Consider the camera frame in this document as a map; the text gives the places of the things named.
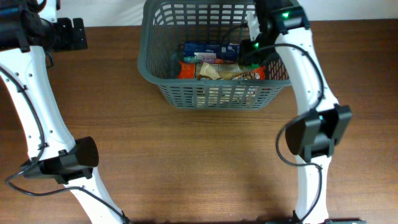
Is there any orange pasta packet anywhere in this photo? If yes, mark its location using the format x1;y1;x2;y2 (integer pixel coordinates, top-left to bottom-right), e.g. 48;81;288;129
177;62;266;80

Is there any grey plastic basket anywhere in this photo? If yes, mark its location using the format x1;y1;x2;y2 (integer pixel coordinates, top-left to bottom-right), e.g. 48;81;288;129
138;1;309;110

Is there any blue tissue pack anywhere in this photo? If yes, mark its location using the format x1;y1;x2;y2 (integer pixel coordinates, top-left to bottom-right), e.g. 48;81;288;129
183;42;240;64

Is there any brown bread bag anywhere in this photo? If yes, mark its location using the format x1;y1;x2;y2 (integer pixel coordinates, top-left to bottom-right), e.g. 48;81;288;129
195;62;262;108

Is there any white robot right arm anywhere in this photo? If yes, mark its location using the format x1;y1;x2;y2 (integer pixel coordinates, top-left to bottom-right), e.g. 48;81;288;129
238;0;352;223

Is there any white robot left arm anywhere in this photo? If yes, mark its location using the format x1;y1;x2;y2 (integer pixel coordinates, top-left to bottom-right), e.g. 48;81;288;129
1;0;129;223

